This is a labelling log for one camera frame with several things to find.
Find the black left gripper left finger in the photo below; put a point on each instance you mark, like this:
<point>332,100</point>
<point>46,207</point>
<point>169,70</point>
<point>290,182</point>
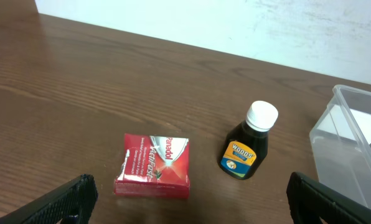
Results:
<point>72,202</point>

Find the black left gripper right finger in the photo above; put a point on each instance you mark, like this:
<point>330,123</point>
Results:
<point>311,202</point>

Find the clear plastic container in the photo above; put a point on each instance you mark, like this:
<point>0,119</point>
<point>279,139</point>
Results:
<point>341,144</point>

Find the red Panadol box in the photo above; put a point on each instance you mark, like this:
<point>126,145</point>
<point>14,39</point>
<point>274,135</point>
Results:
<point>154,166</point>

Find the dark Woods syrup bottle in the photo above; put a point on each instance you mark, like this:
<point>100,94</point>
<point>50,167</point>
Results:
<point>246,146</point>

